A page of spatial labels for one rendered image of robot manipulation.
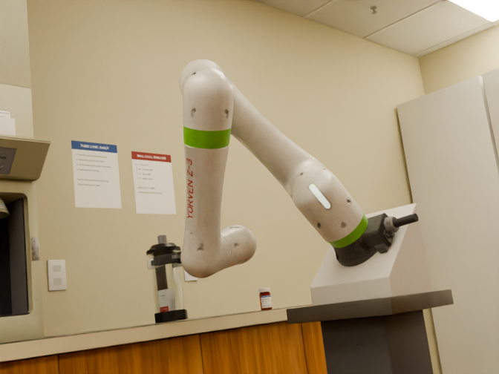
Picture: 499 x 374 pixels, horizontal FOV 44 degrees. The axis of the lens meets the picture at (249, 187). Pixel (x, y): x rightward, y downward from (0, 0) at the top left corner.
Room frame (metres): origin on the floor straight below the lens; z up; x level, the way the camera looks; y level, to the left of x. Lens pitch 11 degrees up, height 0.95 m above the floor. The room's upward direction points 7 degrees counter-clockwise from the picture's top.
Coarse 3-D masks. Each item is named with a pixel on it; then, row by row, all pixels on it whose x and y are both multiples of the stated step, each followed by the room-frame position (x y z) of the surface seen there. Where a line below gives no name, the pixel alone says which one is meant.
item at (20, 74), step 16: (0, 0) 1.78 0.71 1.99; (16, 0) 1.82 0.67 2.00; (0, 16) 1.78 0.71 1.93; (16, 16) 1.82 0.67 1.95; (0, 32) 1.78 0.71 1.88; (16, 32) 1.81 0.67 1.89; (0, 48) 1.78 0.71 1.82; (16, 48) 1.81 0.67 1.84; (0, 64) 1.77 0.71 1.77; (16, 64) 1.81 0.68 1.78; (0, 80) 1.77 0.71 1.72; (16, 80) 1.81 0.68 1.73
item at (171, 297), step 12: (156, 252) 1.92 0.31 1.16; (168, 252) 1.92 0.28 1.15; (168, 264) 1.92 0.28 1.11; (156, 276) 1.92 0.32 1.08; (168, 276) 1.92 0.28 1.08; (180, 276) 1.95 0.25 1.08; (156, 288) 1.93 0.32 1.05; (168, 288) 1.91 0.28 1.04; (180, 288) 1.94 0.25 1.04; (156, 300) 1.93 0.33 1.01; (168, 300) 1.91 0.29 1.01; (180, 300) 1.93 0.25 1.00; (156, 312) 1.94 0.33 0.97
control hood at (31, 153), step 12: (0, 144) 1.67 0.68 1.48; (12, 144) 1.69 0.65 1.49; (24, 144) 1.71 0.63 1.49; (36, 144) 1.73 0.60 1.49; (48, 144) 1.76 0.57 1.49; (24, 156) 1.74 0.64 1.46; (36, 156) 1.76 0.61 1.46; (12, 168) 1.74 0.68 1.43; (24, 168) 1.77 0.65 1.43; (36, 168) 1.79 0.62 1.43
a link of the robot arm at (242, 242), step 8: (224, 232) 1.65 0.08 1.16; (232, 232) 1.65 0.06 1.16; (240, 232) 1.66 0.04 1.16; (248, 232) 1.68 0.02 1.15; (232, 240) 1.64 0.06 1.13; (240, 240) 1.65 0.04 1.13; (248, 240) 1.66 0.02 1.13; (232, 248) 1.63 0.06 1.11; (240, 248) 1.65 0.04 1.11; (248, 248) 1.67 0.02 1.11; (232, 256) 1.64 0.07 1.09; (240, 256) 1.66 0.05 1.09; (248, 256) 1.68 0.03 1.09; (232, 264) 1.66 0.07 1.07
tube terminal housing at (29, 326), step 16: (0, 96) 1.77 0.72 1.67; (16, 96) 1.81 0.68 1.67; (16, 112) 1.81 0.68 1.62; (16, 128) 1.80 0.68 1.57; (32, 128) 1.84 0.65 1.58; (0, 192) 1.77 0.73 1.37; (16, 192) 1.80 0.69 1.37; (32, 192) 1.83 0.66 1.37; (32, 208) 1.83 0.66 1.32; (32, 224) 1.83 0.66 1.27; (32, 272) 1.82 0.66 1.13; (32, 288) 1.82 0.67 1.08; (32, 304) 1.85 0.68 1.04; (0, 320) 1.75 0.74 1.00; (16, 320) 1.79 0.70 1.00; (32, 320) 1.82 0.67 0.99; (0, 336) 1.75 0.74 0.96; (16, 336) 1.78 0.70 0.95; (32, 336) 1.82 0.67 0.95
